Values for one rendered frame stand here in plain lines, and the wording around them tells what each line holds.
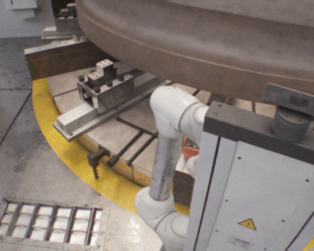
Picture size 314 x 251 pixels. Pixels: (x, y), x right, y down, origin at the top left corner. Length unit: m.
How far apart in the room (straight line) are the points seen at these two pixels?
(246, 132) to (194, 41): 1.77
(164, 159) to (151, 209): 0.31
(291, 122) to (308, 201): 0.22
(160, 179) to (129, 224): 1.26
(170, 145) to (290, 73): 1.36
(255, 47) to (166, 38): 0.71
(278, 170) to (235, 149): 0.10
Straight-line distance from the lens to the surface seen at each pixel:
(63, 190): 2.78
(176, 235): 1.32
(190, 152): 1.90
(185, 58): 2.25
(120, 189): 2.68
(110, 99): 2.74
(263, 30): 2.19
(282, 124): 0.56
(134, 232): 2.44
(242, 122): 0.59
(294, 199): 0.71
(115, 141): 2.65
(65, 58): 3.69
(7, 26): 6.17
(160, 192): 1.33
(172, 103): 1.02
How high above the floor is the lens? 2.15
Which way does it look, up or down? 41 degrees down
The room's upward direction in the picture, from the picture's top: straight up
